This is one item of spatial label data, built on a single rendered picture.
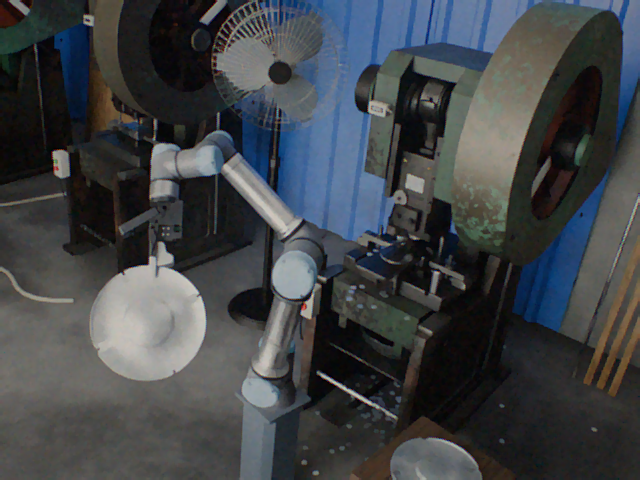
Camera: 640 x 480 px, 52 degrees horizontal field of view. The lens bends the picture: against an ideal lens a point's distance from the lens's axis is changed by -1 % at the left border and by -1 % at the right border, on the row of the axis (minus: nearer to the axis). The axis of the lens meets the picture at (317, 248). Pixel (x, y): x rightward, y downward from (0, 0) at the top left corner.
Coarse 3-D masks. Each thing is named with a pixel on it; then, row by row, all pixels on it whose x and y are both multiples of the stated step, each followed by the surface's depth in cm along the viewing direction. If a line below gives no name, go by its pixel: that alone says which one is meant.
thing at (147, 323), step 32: (128, 288) 168; (160, 288) 168; (192, 288) 169; (96, 320) 166; (128, 320) 166; (160, 320) 166; (192, 320) 167; (128, 352) 165; (160, 352) 166; (192, 352) 166
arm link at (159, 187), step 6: (156, 180) 172; (162, 180) 172; (168, 180) 172; (156, 186) 172; (162, 186) 172; (168, 186) 172; (174, 186) 173; (150, 192) 173; (156, 192) 171; (162, 192) 171; (168, 192) 172; (174, 192) 173; (150, 198) 173
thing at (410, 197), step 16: (416, 160) 235; (432, 160) 231; (400, 176) 241; (416, 176) 237; (400, 192) 242; (416, 192) 239; (400, 208) 242; (416, 208) 241; (400, 224) 244; (416, 224) 240; (432, 224) 245
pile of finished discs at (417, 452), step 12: (408, 444) 220; (420, 444) 221; (432, 444) 221; (444, 444) 222; (396, 456) 215; (408, 456) 215; (420, 456) 216; (432, 456) 215; (444, 456) 217; (456, 456) 217; (468, 456) 218; (396, 468) 210; (408, 468) 210; (420, 468) 210; (432, 468) 211; (444, 468) 211; (456, 468) 212; (468, 468) 213
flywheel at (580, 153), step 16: (576, 80) 213; (592, 80) 219; (576, 96) 219; (592, 96) 224; (560, 112) 212; (576, 112) 226; (592, 112) 228; (560, 128) 202; (576, 128) 200; (592, 128) 233; (544, 144) 204; (560, 144) 201; (576, 144) 200; (592, 144) 205; (544, 160) 208; (560, 160) 203; (576, 160) 203; (544, 176) 206; (560, 176) 235; (544, 192) 230; (560, 192) 233; (544, 208) 230
